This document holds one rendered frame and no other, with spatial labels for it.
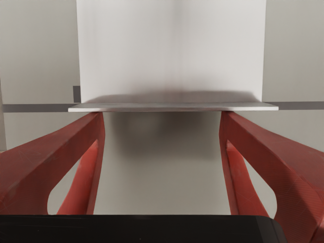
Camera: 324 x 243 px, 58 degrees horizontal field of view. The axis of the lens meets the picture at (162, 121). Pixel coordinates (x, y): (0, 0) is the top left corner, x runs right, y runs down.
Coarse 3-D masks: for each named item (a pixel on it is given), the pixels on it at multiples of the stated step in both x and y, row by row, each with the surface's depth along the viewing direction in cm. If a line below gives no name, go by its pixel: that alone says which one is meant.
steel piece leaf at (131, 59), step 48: (96, 0) 13; (144, 0) 13; (192, 0) 13; (240, 0) 13; (96, 48) 13; (144, 48) 13; (192, 48) 13; (240, 48) 13; (96, 96) 14; (144, 96) 14; (192, 96) 14; (240, 96) 14
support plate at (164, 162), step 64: (0, 0) 13; (64, 0) 13; (320, 0) 13; (0, 64) 14; (64, 64) 14; (320, 64) 14; (128, 128) 14; (192, 128) 14; (320, 128) 14; (64, 192) 15; (128, 192) 15; (192, 192) 15; (256, 192) 15
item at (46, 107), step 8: (8, 104) 14; (16, 104) 14; (24, 104) 14; (32, 104) 14; (40, 104) 14; (48, 104) 14; (56, 104) 14; (64, 104) 14; (72, 104) 14; (272, 104) 14; (280, 104) 14; (288, 104) 14; (296, 104) 14; (304, 104) 14; (312, 104) 14; (320, 104) 14; (8, 112) 14
